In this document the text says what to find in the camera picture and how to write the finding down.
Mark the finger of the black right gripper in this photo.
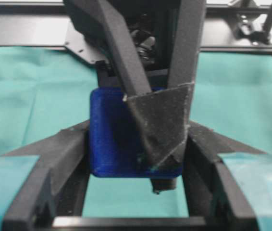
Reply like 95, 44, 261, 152
123, 0, 208, 193

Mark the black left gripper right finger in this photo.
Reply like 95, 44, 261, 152
183, 121, 264, 224

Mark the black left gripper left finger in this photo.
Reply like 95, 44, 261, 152
3, 120, 89, 224

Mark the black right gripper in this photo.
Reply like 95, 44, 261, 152
63, 0, 180, 95

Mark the blue plastic block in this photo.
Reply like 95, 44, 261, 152
89, 88, 183, 179

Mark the green table cloth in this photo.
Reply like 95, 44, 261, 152
0, 47, 272, 217

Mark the black aluminium frame rail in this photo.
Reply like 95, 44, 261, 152
0, 0, 272, 55

